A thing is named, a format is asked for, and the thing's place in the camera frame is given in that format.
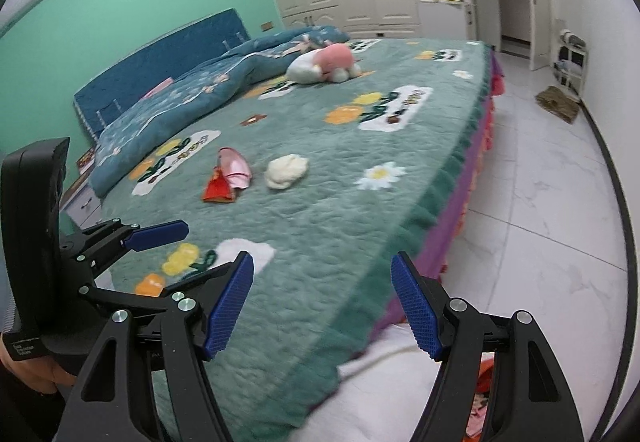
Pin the white nightstand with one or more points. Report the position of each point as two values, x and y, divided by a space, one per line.
82 204

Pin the person's left hand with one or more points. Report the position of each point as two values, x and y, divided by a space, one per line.
35 374

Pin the white plush ball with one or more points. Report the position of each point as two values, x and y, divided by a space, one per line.
285 171

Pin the red packet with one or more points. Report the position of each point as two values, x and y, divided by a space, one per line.
217 192

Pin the pink white plush toy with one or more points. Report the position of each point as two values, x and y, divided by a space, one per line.
330 59

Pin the blue padded headboard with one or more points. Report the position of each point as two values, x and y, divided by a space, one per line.
165 46

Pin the blue patterned quilt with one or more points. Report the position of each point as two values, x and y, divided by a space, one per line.
200 86

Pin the green floral bedspread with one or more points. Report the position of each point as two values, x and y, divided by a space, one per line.
325 232

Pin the white shoe rack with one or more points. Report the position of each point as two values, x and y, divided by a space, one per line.
570 66

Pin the white plastic bag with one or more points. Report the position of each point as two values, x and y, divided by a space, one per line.
375 397

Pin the brown doormat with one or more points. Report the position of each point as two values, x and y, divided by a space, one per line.
557 104

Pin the red round object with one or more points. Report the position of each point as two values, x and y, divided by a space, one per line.
487 374

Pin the red book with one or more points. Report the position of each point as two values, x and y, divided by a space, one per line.
86 160

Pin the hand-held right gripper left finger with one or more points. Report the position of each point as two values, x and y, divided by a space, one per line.
230 307

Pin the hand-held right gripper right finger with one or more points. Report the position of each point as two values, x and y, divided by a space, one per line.
415 307

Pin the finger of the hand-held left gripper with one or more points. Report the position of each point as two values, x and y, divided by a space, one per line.
157 236
140 302

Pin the pink pillow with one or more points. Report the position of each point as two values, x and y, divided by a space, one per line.
157 89

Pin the purple bed skirt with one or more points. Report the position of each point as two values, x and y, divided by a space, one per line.
450 222

